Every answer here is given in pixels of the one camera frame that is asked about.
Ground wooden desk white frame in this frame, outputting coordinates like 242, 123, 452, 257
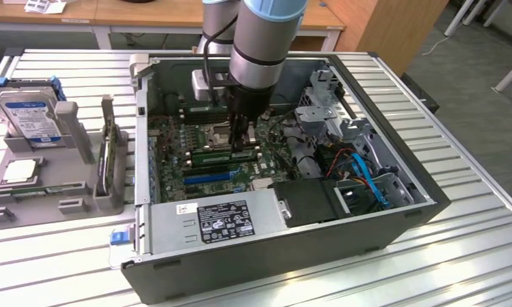
0, 0, 346, 51

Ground printed paper sheets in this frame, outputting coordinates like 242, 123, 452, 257
22, 0, 71, 14

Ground CPU socket with metal frame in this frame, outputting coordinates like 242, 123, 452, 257
197, 122, 259, 152

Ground blue case latch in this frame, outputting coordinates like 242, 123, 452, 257
109, 229, 131, 248

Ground green RAM stick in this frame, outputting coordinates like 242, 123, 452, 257
181, 106, 230, 120
7, 184, 77, 196
190, 151, 231, 164

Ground graphics card on edge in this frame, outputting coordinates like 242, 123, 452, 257
95, 123, 122, 193

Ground blue expansion slot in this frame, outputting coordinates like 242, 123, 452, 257
182, 171, 233, 185

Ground silver metal disk bay cage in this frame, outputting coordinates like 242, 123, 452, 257
293, 68, 415, 210

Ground grey parts rack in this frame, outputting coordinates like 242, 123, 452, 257
0, 93, 131, 232

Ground wooden cabinet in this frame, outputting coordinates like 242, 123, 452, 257
334, 0, 449, 77

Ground black open PC case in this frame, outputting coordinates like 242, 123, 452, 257
119, 52, 452, 297

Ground green motherboard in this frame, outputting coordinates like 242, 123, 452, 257
146, 102, 310, 205

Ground metal slat table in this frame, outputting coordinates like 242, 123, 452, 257
0, 47, 512, 307

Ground white table legs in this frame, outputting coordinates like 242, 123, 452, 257
442, 0, 512, 93

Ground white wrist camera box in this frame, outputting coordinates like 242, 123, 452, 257
190, 69, 217, 100

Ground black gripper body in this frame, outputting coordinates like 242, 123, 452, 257
226, 83, 273, 126

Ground hard disk with blue label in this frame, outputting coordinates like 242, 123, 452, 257
0, 88, 65, 148

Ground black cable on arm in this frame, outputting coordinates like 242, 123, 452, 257
201, 12, 243, 97

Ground black plastic fan shroud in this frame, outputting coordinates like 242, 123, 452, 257
271, 178, 355, 228

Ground black wire bundle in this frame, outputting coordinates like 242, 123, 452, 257
266, 108, 325, 173

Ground silver power supply with label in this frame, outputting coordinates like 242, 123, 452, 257
145, 191, 287, 257

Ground white cable on floor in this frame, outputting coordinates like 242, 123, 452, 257
421, 34, 449, 56

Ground blue flat data wire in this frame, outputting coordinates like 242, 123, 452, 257
349, 152, 389, 209

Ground black expansion slot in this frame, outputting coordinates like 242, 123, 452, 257
181, 165, 231, 178

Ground silver CPU chip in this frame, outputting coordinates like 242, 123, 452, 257
0, 159, 42, 187

